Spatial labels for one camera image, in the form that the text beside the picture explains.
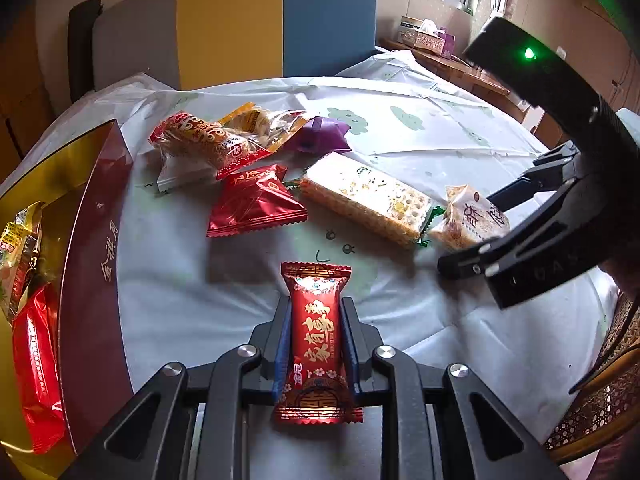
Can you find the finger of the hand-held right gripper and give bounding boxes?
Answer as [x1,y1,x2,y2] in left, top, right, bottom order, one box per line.
[437,179,592,281]
[482,142,582,213]

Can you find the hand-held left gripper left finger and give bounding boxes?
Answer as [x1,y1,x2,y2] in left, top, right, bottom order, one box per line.
[60,296,294,480]

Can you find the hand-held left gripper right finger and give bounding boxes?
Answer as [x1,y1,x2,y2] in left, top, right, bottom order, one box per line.
[340,297,566,480]

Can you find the small red candy packet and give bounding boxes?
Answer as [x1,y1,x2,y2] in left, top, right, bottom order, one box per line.
[272,261,365,426]

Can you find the clear pastry packet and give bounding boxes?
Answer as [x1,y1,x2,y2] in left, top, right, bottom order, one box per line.
[427,185,511,252]

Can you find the red triangular snack packet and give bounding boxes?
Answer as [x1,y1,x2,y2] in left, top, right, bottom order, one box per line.
[206,164,309,238]

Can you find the dark red gift box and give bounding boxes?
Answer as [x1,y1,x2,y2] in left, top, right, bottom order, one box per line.
[0,120,135,478]

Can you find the orange-red cracker packet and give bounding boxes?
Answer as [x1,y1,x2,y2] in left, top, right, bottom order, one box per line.
[148,111,273,181]

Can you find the yellow clear snack packet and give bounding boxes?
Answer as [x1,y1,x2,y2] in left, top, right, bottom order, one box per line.
[217,101,311,153]

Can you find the wooden side table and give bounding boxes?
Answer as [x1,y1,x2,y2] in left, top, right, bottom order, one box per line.
[380,37,546,131]

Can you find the long cracker packet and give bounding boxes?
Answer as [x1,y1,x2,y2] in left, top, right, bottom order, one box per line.
[292,152,446,251]

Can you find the purple tissue box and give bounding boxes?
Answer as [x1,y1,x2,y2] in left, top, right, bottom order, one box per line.
[400,19,457,57]

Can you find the rattan chair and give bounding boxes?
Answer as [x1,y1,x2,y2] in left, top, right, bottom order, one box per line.
[542,290,640,466]

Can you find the purple snack packet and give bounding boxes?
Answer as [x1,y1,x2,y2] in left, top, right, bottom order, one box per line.
[285,116,352,155]

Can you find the shiny red snack packet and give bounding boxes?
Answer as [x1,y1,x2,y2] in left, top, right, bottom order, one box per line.
[11,285,68,455]

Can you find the gold snack packet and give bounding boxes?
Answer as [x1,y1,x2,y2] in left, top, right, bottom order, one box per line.
[0,201,45,318]

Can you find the grey yellow blue sofa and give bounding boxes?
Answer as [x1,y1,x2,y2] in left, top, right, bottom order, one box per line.
[92,0,377,92]

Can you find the black chair back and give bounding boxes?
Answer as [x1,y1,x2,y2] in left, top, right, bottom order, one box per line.
[67,0,103,106]

